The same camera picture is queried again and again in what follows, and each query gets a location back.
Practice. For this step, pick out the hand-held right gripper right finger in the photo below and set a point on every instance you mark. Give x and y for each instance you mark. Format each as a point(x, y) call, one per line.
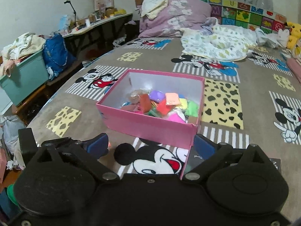
point(204, 146)

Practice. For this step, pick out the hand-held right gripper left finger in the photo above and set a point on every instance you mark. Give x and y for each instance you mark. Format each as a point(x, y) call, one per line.
point(96, 144)

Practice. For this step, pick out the box lid with photo print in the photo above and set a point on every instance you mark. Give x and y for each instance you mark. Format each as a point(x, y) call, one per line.
point(185, 164)

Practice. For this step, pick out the magenta clay packet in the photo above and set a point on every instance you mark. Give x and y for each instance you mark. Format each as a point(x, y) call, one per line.
point(176, 118)

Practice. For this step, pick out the pink cardboard box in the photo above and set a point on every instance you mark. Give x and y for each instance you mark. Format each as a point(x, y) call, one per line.
point(150, 127)

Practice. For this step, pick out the pile of coloured clay packets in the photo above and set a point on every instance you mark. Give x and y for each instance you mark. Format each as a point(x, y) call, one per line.
point(160, 106)

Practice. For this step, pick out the grey plastic bag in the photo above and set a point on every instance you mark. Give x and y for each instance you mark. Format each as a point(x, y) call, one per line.
point(13, 131)

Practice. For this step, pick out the wooden bench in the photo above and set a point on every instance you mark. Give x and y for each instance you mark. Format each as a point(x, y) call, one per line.
point(33, 101)

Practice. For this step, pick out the cartoon mouse printed blanket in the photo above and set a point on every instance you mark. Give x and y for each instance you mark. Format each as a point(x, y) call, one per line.
point(77, 98)

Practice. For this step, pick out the teal storage bin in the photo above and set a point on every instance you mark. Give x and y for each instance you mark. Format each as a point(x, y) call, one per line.
point(25, 80)

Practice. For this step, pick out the blue fabric bag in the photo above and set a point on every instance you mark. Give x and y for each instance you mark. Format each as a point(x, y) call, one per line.
point(57, 54)

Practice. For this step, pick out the pile of light clothes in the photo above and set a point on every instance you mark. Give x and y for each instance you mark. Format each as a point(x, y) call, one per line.
point(21, 44)

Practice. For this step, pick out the white leaf-print blanket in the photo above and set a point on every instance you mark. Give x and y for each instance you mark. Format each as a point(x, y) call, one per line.
point(216, 42)

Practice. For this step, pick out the cluttered desk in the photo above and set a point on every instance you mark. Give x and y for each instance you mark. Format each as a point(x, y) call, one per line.
point(98, 27)

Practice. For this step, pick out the folded pink and tan blanket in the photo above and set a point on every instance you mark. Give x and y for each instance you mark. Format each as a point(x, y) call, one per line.
point(295, 69)

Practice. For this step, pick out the white bottle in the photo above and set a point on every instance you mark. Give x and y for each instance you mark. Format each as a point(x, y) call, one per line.
point(87, 22)

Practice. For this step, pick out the light blue packet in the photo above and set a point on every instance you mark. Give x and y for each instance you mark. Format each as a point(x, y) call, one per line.
point(64, 22)

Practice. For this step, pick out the white crumpled cloth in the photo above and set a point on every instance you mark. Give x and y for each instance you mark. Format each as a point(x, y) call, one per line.
point(272, 37)

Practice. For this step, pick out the purple floral quilt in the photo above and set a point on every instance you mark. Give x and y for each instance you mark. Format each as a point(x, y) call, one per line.
point(178, 16)

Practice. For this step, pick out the yellow box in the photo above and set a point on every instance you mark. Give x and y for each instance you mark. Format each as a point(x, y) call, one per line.
point(120, 12)

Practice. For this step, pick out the black phone stand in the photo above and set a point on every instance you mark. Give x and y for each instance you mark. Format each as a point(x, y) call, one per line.
point(74, 11)

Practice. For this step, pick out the colourful alphabet foam mat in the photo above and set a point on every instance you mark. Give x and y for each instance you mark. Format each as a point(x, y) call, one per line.
point(247, 14)

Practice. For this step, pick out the cardboard picture box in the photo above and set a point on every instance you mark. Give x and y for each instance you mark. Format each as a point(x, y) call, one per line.
point(104, 2)

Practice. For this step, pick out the yellow plush toy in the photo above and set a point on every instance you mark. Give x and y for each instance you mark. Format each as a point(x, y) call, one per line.
point(295, 33)

